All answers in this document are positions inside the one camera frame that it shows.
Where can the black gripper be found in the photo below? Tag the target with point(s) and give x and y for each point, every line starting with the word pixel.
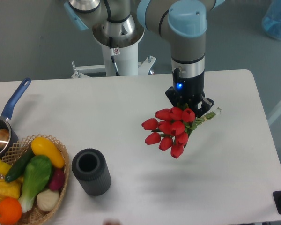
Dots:
pixel 190 91

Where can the red tulip bouquet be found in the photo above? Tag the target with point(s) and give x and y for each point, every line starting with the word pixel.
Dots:
pixel 171 128

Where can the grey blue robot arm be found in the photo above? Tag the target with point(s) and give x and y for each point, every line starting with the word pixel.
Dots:
pixel 119 25

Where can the blue plastic bag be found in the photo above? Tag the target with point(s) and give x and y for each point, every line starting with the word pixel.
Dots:
pixel 271 22

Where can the dark grey ribbed vase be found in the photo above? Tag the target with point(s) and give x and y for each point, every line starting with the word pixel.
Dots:
pixel 90 169

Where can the purple radish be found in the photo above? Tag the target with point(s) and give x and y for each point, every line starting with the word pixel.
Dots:
pixel 57 180

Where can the yellow squash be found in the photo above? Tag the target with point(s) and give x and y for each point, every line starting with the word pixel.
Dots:
pixel 43 146

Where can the green bok choy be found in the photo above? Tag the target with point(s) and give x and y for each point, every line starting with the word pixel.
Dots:
pixel 36 176

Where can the white garlic bulb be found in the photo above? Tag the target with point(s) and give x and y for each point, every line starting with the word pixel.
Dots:
pixel 47 199

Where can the woven wicker basket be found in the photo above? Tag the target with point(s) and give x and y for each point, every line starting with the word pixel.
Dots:
pixel 36 216

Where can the green cucumber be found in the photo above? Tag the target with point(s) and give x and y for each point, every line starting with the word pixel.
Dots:
pixel 18 168

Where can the yellow banana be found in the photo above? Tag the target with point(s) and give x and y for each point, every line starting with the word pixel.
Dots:
pixel 2 166

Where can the yellow pepper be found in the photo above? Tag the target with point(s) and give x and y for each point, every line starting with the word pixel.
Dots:
pixel 9 189

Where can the orange fruit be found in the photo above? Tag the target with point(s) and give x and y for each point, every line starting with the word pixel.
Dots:
pixel 10 211

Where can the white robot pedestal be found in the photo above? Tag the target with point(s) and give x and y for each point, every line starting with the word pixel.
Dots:
pixel 117 62

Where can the blue handled saucepan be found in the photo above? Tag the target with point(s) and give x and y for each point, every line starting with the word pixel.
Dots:
pixel 7 113

